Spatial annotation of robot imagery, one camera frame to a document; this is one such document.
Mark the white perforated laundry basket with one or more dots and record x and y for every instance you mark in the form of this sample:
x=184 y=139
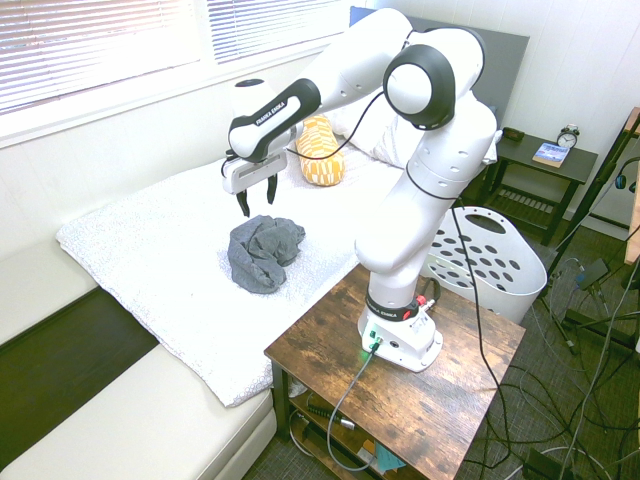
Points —
x=520 y=280

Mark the grey heathered garment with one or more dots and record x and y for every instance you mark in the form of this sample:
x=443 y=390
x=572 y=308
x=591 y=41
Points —
x=260 y=255

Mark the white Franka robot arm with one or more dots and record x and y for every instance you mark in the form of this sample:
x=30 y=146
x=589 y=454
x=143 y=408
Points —
x=440 y=160

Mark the black floor box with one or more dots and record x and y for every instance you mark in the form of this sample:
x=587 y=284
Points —
x=547 y=465

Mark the small dark box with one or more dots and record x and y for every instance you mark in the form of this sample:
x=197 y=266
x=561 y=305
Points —
x=512 y=134

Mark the yellow patterned bolster pillow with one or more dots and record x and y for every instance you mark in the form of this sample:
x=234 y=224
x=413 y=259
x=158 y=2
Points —
x=320 y=155

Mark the rustic wooden side table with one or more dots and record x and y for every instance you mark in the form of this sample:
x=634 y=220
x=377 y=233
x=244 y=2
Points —
x=440 y=405

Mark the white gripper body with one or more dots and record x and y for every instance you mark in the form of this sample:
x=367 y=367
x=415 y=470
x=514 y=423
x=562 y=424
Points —
x=252 y=175

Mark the white pillow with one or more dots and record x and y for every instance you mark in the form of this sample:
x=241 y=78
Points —
x=372 y=135

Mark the blue headphones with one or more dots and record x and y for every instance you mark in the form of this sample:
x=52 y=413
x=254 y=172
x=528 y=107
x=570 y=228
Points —
x=625 y=177

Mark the black nightstand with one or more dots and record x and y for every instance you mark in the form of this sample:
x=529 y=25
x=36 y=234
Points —
x=575 y=160

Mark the black alarm clock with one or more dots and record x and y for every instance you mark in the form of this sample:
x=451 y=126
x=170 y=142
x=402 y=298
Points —
x=568 y=138

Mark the black tripod stand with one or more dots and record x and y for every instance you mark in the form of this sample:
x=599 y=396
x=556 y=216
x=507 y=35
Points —
x=595 y=200

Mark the dark grey headboard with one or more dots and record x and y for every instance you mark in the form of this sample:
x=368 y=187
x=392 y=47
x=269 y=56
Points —
x=505 y=65

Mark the black power adapter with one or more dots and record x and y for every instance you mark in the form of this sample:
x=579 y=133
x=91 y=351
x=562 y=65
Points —
x=594 y=274

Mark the wide white window blind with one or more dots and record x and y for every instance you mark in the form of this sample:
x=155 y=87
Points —
x=95 y=45

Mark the teal paper note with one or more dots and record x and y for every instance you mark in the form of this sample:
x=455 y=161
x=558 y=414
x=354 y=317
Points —
x=389 y=459

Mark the blue book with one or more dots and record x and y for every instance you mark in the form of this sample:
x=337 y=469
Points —
x=550 y=155

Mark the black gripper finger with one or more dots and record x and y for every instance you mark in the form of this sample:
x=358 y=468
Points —
x=244 y=204
x=271 y=189

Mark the light wooden desk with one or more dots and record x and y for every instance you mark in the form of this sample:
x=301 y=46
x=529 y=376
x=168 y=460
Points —
x=634 y=200

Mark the white textured bedspread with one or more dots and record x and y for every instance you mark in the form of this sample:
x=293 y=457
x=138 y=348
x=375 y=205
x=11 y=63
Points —
x=165 y=270

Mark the cream upholstered bed base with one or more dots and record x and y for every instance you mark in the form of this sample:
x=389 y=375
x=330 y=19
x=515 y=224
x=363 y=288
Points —
x=115 y=415

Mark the narrow white window blind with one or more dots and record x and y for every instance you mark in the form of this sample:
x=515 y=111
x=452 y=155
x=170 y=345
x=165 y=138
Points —
x=270 y=25

